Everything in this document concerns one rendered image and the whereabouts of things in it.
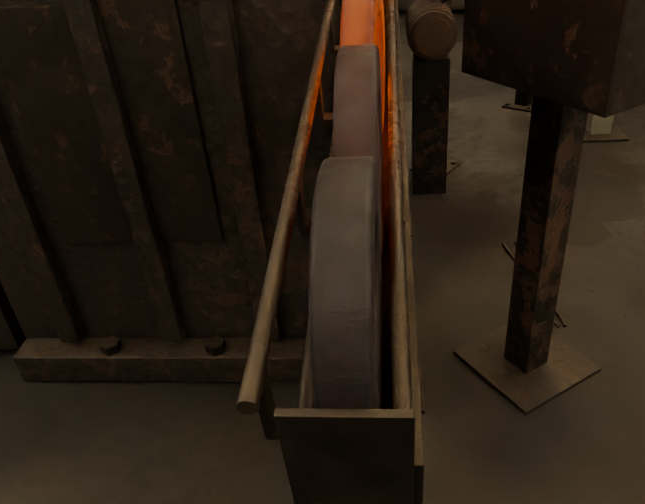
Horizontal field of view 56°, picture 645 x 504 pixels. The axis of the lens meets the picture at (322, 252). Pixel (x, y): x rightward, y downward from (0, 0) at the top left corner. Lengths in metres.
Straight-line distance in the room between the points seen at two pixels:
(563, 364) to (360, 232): 1.02
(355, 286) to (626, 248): 1.42
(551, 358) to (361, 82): 0.93
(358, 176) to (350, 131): 0.11
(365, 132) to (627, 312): 1.10
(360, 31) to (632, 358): 0.94
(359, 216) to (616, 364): 1.06
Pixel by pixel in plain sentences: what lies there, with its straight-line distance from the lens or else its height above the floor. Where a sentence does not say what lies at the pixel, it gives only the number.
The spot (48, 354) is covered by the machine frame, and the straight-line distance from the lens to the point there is 1.38.
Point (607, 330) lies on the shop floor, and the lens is 1.42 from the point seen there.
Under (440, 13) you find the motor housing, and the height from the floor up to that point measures 0.53.
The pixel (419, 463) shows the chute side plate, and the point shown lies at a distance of 0.38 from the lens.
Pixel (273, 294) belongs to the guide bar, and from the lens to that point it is 0.39.
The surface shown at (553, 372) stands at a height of 0.01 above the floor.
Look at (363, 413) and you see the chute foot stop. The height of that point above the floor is 0.63.
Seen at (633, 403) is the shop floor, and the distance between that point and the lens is 1.27.
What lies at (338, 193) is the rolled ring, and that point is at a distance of 0.33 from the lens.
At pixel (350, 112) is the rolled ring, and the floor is 0.72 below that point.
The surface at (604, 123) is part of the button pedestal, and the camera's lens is 2.31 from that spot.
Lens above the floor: 0.88
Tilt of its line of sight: 33 degrees down
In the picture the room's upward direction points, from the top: 6 degrees counter-clockwise
